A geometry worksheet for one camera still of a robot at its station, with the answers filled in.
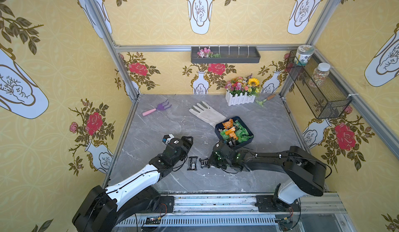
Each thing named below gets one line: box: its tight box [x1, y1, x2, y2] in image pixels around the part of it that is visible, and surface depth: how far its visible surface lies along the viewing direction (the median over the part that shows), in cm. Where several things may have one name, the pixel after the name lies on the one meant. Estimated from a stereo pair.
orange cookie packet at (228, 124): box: [222, 118, 234, 130], surface depth 99 cm
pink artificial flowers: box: [196, 47, 221, 58], surface depth 89 cm
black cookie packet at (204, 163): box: [200, 159, 209, 169], surface depth 87 cm
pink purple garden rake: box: [142, 98, 172, 117], surface depth 117 cm
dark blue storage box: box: [214, 116, 255, 150], surface depth 97 cm
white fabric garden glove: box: [188, 100, 228, 129], surface depth 112 cm
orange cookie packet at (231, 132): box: [224, 126, 238, 141], surface depth 97 cm
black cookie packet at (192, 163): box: [187, 156, 198, 171], surface depth 87 cm
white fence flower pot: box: [224, 73, 261, 107], surface depth 108 cm
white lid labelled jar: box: [294, 44, 315, 67], surface depth 87 cm
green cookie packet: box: [232, 119, 254, 143], surface depth 97 cm
